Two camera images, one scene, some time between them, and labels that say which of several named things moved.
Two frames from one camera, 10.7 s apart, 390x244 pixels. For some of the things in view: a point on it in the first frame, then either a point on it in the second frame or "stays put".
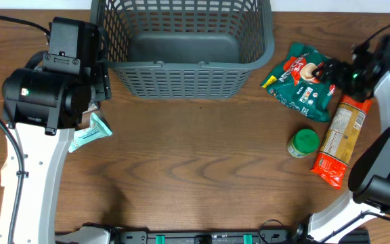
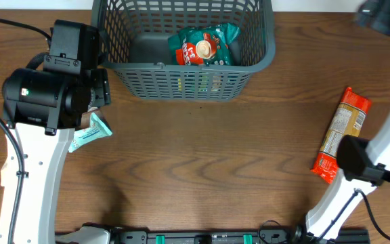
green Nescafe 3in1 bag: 292,84 → 206,45
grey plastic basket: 184,49 stays put
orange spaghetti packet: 340,135 stays put
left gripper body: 100,80 stays put
